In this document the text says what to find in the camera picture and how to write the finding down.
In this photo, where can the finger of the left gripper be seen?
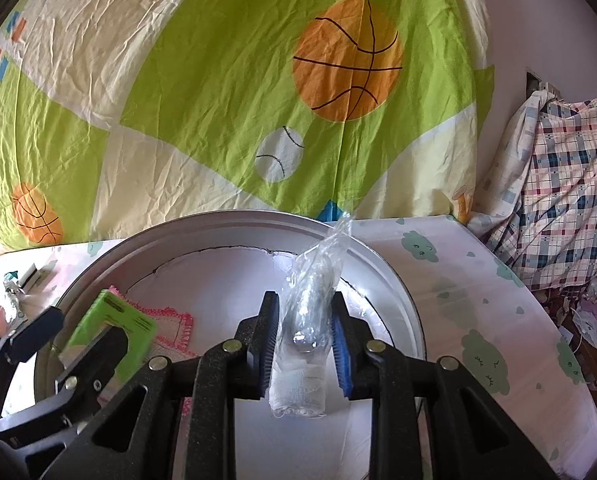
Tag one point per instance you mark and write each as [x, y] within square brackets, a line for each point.
[24, 342]
[30, 440]

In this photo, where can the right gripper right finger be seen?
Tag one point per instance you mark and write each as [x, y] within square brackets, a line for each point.
[427, 417]

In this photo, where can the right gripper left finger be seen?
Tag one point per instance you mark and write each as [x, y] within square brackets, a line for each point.
[136, 434]

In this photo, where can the white pink-edged cloth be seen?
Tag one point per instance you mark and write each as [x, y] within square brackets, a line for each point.
[150, 332]

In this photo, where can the white gauze bandage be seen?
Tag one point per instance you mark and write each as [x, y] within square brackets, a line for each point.
[298, 385]

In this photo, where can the cotton swab packet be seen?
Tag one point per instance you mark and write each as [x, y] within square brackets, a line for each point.
[14, 293]

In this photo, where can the white sponge block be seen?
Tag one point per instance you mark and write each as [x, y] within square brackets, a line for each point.
[34, 276]

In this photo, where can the round cookie tin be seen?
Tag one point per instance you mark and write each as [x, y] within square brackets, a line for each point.
[217, 268]

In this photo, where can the plaid fabric pile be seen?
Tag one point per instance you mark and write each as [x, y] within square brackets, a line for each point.
[536, 207]

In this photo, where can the sports print hanging sheet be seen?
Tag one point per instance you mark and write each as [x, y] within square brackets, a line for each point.
[118, 115]

